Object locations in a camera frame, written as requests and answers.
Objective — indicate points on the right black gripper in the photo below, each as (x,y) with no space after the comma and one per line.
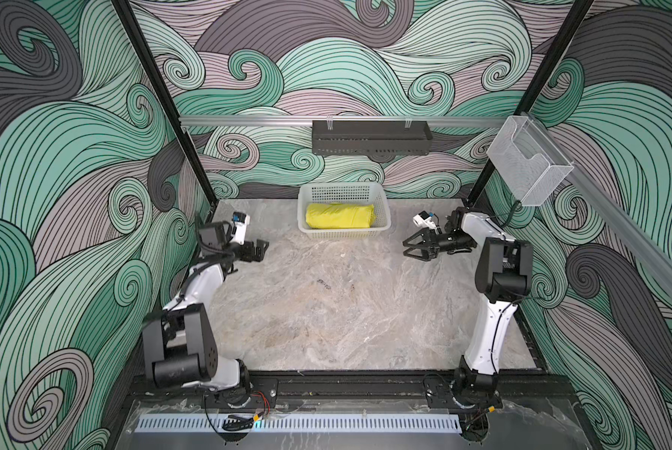
(427,250)

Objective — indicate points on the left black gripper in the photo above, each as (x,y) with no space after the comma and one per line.
(248,249)

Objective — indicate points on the yellow-green long pants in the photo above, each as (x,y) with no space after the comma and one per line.
(340,216)

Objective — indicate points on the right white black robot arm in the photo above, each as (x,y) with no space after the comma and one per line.
(503,279)

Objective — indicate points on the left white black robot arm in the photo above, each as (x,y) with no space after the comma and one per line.
(179,347)

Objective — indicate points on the white plastic mesh basket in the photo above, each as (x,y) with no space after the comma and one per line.
(357,193)

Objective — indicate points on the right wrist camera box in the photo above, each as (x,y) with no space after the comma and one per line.
(426,220)

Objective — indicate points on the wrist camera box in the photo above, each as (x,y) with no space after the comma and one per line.
(426,220)
(240,223)

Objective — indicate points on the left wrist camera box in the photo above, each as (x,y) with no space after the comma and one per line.
(240,223)

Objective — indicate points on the black perforated wall tray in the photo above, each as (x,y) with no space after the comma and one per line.
(379,141)

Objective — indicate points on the clear acrylic wall holder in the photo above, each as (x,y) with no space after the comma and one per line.
(528,160)

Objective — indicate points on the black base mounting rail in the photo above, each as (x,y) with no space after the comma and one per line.
(275,390)

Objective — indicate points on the back aluminium rail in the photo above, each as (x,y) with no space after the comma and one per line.
(241,120)

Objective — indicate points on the aluminium rail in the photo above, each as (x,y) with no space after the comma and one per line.
(595,177)
(241,120)

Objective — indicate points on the white slotted cable duct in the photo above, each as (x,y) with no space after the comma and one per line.
(314,423)

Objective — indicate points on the right aluminium rail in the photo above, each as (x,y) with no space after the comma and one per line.
(595,177)

